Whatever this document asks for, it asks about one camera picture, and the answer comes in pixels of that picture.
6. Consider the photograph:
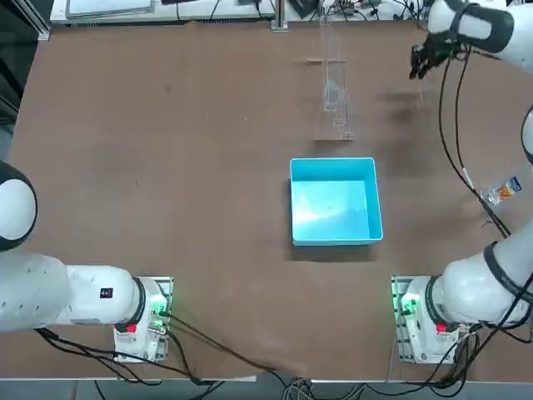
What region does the clear acrylic tiered rack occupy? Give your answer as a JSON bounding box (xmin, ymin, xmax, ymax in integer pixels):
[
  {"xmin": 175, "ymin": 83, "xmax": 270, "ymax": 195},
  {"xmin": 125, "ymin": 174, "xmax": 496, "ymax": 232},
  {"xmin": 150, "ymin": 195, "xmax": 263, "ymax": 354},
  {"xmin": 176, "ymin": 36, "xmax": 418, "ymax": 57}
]
[{"xmin": 312, "ymin": 15, "xmax": 356, "ymax": 143}]

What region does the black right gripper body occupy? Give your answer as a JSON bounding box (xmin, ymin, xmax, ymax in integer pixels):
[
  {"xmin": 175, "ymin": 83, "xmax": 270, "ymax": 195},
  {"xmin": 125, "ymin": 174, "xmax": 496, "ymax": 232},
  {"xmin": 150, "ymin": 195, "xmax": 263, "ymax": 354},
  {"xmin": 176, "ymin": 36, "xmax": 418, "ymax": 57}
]
[{"xmin": 419, "ymin": 32, "xmax": 456, "ymax": 64}]

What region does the clear bottle with blue cap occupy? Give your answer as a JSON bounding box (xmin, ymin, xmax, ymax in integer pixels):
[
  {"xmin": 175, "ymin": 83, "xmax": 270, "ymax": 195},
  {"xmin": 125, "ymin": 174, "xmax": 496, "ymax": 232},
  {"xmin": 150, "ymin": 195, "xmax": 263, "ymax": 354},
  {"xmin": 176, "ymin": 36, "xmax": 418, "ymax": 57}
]
[{"xmin": 480, "ymin": 174, "xmax": 524, "ymax": 208}]

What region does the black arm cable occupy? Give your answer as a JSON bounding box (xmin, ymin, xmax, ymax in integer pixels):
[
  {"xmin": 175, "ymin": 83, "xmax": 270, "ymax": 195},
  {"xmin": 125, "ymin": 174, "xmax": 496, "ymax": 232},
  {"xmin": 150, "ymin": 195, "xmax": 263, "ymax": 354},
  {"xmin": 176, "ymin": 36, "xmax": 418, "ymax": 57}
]
[
  {"xmin": 438, "ymin": 53, "xmax": 510, "ymax": 239},
  {"xmin": 454, "ymin": 44, "xmax": 512, "ymax": 237}
]

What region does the dark cabinet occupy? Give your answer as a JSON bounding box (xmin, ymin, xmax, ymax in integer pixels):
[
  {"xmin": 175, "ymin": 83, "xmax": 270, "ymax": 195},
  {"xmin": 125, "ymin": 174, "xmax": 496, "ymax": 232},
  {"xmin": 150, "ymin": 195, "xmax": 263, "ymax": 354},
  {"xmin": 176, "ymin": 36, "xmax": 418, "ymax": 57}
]
[{"xmin": 0, "ymin": 0, "xmax": 52, "ymax": 126}]

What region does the aluminium profile post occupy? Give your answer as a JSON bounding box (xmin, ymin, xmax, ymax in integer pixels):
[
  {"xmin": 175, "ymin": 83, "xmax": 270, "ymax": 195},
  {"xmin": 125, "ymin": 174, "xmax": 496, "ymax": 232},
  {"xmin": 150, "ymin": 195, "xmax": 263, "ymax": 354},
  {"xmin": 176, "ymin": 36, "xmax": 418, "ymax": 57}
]
[{"xmin": 271, "ymin": 0, "xmax": 290, "ymax": 33}]

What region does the black base cable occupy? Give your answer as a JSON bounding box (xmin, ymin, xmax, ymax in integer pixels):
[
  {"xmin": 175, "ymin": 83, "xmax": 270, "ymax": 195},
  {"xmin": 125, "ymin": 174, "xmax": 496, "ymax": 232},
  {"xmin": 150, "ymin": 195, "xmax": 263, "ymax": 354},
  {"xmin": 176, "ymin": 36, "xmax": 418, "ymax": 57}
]
[
  {"xmin": 160, "ymin": 310, "xmax": 295, "ymax": 375},
  {"xmin": 33, "ymin": 327, "xmax": 212, "ymax": 385},
  {"xmin": 432, "ymin": 319, "xmax": 533, "ymax": 388},
  {"xmin": 164, "ymin": 312, "xmax": 288, "ymax": 372}
]

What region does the grey flat tray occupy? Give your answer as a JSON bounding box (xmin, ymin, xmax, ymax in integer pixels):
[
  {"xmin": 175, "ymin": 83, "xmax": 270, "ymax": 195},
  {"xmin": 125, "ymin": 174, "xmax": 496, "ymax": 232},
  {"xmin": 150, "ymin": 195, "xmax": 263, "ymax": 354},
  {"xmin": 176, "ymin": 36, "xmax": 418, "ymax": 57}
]
[{"xmin": 64, "ymin": 0, "xmax": 157, "ymax": 20}]

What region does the blue plastic bin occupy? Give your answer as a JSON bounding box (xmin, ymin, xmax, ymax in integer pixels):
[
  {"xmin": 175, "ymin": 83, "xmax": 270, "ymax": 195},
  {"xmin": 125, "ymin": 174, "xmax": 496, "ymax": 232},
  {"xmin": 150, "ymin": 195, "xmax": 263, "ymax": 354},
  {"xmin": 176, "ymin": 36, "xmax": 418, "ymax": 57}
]
[{"xmin": 289, "ymin": 156, "xmax": 385, "ymax": 248}]

